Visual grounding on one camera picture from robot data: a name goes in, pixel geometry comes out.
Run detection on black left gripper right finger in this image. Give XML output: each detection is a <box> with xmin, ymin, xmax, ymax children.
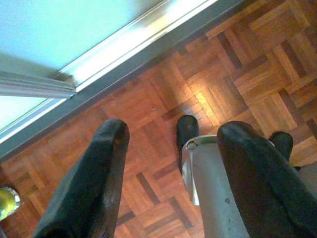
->
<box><xmin>217</xmin><ymin>120</ymin><xmax>317</xmax><ymax>238</ymax></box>

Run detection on grey sliding door stile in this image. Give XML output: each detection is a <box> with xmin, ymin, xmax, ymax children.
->
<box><xmin>0</xmin><ymin>71</ymin><xmax>76</xmax><ymax>100</ymax></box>

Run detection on black robot foot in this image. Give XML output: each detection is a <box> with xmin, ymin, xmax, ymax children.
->
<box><xmin>269</xmin><ymin>131</ymin><xmax>294</xmax><ymax>162</ymax></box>
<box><xmin>176</xmin><ymin>115</ymin><xmax>200</xmax><ymax>174</ymax></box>

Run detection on shiny yellow round object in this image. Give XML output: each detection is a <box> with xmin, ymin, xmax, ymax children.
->
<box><xmin>0</xmin><ymin>187</ymin><xmax>21</xmax><ymax>221</ymax></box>

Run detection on black robot right foot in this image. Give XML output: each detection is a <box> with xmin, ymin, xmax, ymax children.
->
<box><xmin>269</xmin><ymin>131</ymin><xmax>294</xmax><ymax>162</ymax></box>

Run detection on aluminium sliding door track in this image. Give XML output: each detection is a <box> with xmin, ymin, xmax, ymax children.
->
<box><xmin>0</xmin><ymin>0</ymin><xmax>251</xmax><ymax>159</ymax></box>

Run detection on black robot left foot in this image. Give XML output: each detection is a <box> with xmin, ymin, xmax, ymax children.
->
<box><xmin>176</xmin><ymin>115</ymin><xmax>200</xmax><ymax>174</ymax></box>

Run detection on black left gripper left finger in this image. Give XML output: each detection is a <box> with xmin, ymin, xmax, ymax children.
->
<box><xmin>32</xmin><ymin>118</ymin><xmax>130</xmax><ymax>238</ymax></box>

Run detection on grey robot left leg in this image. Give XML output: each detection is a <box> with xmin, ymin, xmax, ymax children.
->
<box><xmin>181</xmin><ymin>135</ymin><xmax>275</xmax><ymax>238</ymax></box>

